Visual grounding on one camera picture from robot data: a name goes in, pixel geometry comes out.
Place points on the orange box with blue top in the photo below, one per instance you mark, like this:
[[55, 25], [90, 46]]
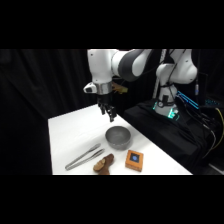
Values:
[[134, 160]]

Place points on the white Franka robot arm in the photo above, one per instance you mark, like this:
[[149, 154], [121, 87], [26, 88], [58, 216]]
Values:
[[100, 66]]

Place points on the blue lit strip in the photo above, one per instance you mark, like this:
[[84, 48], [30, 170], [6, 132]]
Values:
[[187, 99]]

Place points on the black cloth-covered stand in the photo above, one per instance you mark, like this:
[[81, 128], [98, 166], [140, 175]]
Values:
[[166, 136]]

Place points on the black curtain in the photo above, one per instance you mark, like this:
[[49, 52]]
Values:
[[36, 100]]

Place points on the silver metal tongs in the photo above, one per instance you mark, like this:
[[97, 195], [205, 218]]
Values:
[[84, 156]]

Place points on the brown plush deer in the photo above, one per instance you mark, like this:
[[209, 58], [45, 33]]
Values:
[[103, 163]]

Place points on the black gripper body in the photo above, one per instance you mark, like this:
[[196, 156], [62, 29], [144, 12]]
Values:
[[104, 98]]

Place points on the grey metal bowl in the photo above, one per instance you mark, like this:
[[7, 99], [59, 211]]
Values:
[[117, 137]]

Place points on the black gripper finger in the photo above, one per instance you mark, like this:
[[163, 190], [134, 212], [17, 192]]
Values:
[[112, 114], [102, 109]]

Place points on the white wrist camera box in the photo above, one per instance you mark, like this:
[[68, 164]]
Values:
[[90, 88]]

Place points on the tan wooden object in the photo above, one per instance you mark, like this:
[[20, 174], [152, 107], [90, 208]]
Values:
[[120, 88]]

